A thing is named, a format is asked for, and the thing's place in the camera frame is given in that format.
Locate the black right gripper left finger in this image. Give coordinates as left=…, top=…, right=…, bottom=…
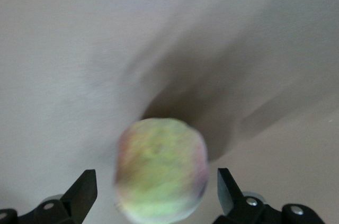
left=0, top=169, right=98, bottom=224

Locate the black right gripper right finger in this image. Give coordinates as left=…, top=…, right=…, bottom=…
left=213, top=168, right=326, bottom=224

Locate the yellow pink peach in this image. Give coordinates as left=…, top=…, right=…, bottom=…
left=113, top=117, right=210, bottom=223

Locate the brown table cover mat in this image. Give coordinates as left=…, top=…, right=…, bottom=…
left=0, top=0, right=339, bottom=224

